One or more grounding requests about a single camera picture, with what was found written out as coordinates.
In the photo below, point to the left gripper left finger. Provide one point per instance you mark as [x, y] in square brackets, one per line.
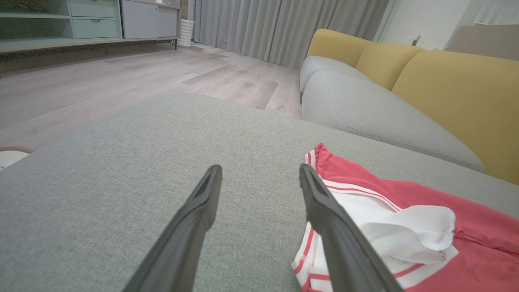
[182, 243]

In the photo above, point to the green and white cabinet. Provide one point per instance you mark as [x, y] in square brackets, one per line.
[32, 44]

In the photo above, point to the yellow sofa backrest cushion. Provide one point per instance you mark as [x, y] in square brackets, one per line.
[466, 101]
[332, 42]
[385, 61]

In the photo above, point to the beige flat panel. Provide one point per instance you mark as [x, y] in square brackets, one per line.
[486, 40]

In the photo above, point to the pale green cabinet drawer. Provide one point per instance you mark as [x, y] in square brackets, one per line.
[93, 8]
[95, 28]

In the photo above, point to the red and white shorts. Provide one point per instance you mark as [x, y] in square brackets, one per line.
[478, 251]

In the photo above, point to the white sheer curtain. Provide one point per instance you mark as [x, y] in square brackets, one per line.
[498, 12]

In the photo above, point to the white round basket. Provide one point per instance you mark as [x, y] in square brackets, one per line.
[10, 158]

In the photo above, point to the grey sofa seat cushion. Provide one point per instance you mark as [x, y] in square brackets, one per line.
[365, 109]
[324, 67]

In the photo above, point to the white cabinet door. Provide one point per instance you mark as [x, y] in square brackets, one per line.
[146, 20]

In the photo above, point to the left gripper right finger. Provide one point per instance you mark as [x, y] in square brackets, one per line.
[344, 251]

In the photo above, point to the grey pleated curtain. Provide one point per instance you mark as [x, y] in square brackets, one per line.
[284, 28]

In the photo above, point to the large grey sofa chaise seat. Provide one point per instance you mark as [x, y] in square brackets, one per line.
[121, 182]

